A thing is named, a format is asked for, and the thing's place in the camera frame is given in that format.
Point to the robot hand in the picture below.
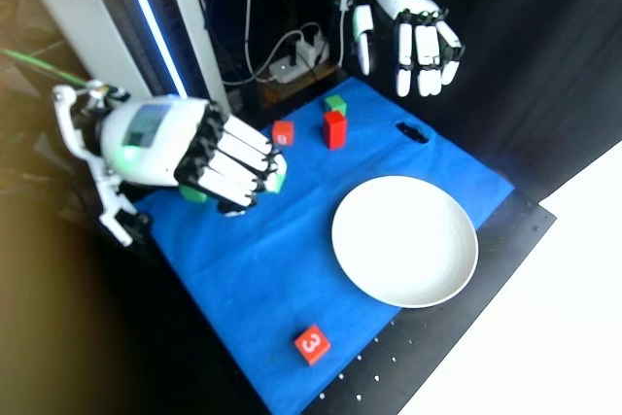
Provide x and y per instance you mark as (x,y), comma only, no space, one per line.
(155,143)
(408,2)

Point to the green cube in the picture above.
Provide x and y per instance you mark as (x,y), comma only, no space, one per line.
(336,104)
(276,184)
(192,195)

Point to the tall red block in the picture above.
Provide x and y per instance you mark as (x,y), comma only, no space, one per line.
(334,133)

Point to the white round plate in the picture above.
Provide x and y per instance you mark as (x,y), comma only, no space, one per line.
(403,240)

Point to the white plug adapter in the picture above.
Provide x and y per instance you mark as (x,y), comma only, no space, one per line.
(313,48)

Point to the red numbered cube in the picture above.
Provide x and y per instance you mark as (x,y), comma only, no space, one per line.
(283,133)

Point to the white power strip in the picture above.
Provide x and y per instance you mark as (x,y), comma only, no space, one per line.
(289,71)

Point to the white and black computer tower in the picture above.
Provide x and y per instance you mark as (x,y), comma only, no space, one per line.
(73,21)

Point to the blue cloth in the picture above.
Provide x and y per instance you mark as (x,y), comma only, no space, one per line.
(272,264)

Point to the red cube numbered three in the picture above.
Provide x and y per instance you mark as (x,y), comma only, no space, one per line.
(311,344)

